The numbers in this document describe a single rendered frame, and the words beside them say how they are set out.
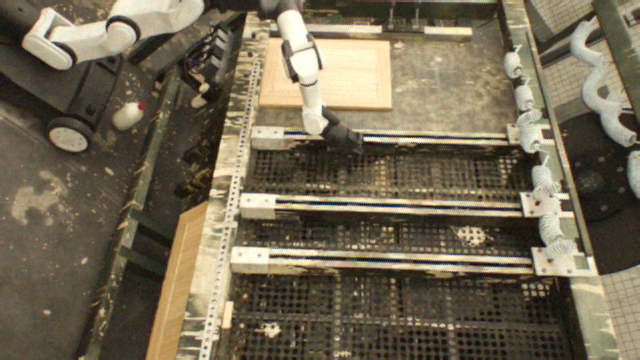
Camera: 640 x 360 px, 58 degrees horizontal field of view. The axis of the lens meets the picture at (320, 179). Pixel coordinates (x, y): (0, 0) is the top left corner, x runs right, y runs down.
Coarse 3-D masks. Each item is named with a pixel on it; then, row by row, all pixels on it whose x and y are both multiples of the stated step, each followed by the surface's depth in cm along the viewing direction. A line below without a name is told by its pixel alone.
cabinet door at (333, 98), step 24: (336, 48) 266; (360, 48) 265; (384, 48) 265; (264, 72) 256; (336, 72) 256; (360, 72) 256; (384, 72) 255; (264, 96) 246; (288, 96) 246; (336, 96) 246; (360, 96) 246; (384, 96) 246
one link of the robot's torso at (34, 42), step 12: (48, 12) 246; (36, 24) 240; (48, 24) 242; (60, 24) 253; (72, 24) 254; (24, 36) 244; (36, 36) 238; (36, 48) 242; (48, 48) 241; (48, 60) 247; (60, 60) 246
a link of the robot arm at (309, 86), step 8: (312, 48) 189; (296, 56) 187; (304, 56) 187; (312, 56) 187; (288, 64) 187; (296, 64) 187; (304, 64) 187; (312, 64) 187; (296, 72) 187; (304, 72) 188; (312, 72) 188; (296, 80) 190; (304, 80) 189; (312, 80) 190; (304, 88) 192; (312, 88) 192; (304, 96) 197; (312, 96) 196; (320, 96) 199; (312, 104) 199
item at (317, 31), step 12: (312, 24) 273; (276, 36) 274; (324, 36) 272; (336, 36) 272; (348, 36) 272; (360, 36) 271; (372, 36) 271; (384, 36) 271; (396, 36) 270; (408, 36) 270; (420, 36) 269; (432, 36) 269; (444, 36) 269; (456, 36) 268; (468, 36) 268
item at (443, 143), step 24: (528, 120) 211; (264, 144) 228; (288, 144) 227; (312, 144) 226; (360, 144) 225; (384, 144) 224; (408, 144) 224; (432, 144) 223; (456, 144) 222; (480, 144) 222; (504, 144) 221; (552, 144) 217
